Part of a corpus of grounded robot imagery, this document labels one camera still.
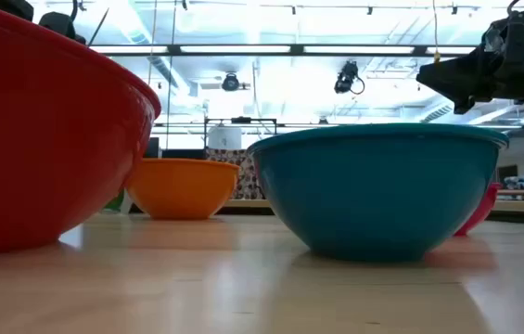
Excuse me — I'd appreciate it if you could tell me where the white cylinder container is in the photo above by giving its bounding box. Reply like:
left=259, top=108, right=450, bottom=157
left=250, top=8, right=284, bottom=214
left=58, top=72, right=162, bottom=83
left=207, top=125, right=244, bottom=151

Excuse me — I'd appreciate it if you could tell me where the thin black cable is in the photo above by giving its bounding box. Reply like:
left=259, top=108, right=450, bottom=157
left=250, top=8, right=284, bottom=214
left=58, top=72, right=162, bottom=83
left=86, top=6, right=110, bottom=47

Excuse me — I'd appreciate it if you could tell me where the brown dotted cloth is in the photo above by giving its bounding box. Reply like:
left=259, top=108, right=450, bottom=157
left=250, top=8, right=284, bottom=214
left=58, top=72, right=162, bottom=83
left=205, top=148, right=265, bottom=201

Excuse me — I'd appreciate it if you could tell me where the large red plastic bowl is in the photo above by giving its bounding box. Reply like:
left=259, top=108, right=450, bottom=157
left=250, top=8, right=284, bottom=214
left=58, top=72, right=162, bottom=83
left=0, top=0, right=162, bottom=257

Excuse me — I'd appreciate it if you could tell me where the round black overhead camera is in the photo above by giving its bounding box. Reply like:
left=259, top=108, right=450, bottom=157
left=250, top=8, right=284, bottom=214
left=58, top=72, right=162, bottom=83
left=220, top=71, right=242, bottom=93

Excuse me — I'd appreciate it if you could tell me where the teal plastic bowl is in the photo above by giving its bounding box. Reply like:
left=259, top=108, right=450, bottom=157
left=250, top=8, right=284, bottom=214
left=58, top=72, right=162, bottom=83
left=246, top=122, right=511, bottom=263

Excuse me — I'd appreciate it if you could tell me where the small pink plastic bowl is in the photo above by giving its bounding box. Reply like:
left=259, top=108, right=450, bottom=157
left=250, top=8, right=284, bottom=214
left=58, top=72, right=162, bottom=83
left=453, top=181, right=504, bottom=238

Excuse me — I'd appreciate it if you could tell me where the yellow hanging cable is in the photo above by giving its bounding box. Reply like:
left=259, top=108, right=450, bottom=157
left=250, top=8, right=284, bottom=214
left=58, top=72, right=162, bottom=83
left=431, top=0, right=442, bottom=65

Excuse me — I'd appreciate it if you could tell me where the black overhead frame beam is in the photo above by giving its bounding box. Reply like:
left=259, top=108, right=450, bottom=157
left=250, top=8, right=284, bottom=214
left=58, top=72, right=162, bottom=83
left=88, top=43, right=479, bottom=58

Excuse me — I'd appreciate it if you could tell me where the black camera with cable loop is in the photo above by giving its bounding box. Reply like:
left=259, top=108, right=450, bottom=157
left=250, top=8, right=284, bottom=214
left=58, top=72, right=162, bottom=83
left=333, top=59, right=366, bottom=96

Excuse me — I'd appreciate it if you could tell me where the green-label cleaner spray bottle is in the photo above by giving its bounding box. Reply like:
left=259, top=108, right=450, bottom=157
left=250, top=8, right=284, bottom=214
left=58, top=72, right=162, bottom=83
left=102, top=187, right=134, bottom=215

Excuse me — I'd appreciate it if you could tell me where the black horizontal rail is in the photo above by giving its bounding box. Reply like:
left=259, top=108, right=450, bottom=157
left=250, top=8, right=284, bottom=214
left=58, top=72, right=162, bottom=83
left=151, top=122, right=524, bottom=130

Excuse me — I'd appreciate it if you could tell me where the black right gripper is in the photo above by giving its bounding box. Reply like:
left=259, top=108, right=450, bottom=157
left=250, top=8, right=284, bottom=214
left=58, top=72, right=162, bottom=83
left=415, top=44, right=524, bottom=115

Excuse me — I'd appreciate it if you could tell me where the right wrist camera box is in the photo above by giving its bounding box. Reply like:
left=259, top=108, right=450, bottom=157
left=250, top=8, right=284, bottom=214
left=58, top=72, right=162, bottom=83
left=482, top=8, right=524, bottom=62

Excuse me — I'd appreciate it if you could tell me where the orange plastic bowl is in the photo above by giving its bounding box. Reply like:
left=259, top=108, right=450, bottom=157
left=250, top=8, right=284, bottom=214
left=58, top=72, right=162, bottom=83
left=124, top=157, right=241, bottom=221

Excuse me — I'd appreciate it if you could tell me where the black monitor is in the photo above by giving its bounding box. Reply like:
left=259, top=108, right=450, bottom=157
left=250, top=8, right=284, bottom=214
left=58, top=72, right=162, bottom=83
left=144, top=136, right=162, bottom=160

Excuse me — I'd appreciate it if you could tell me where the black metal stand frame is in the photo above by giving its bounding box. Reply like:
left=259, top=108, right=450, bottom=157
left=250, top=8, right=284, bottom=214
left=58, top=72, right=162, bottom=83
left=202, top=116, right=278, bottom=161

